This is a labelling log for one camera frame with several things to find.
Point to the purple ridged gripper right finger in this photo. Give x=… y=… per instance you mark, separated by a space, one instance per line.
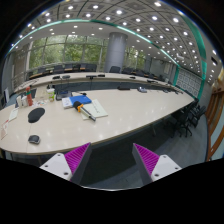
x=152 y=166

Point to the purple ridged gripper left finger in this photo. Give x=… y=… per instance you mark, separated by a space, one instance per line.
x=69 y=166

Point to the black computer mouse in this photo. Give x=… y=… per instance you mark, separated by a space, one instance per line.
x=35 y=139

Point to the black oval mouse pad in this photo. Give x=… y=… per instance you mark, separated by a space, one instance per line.
x=35 y=115

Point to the black office chair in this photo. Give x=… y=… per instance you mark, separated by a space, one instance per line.
x=181 y=122

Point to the orange black handheld tool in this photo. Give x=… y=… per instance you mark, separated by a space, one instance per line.
x=80 y=108

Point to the pale green paper sheet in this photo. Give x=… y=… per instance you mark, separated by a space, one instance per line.
x=96 y=109

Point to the white booklet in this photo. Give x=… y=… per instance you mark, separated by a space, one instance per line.
x=66 y=102

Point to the blue folder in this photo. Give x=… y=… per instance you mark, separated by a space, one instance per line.
x=81 y=98

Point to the white cup with green label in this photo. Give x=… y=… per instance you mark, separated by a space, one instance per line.
x=51 y=94

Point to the white papers at table edge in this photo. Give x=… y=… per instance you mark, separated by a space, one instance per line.
x=4 y=129

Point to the red bottle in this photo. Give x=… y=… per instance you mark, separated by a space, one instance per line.
x=29 y=96

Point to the grey round pillar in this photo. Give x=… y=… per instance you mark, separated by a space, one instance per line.
x=115 y=50

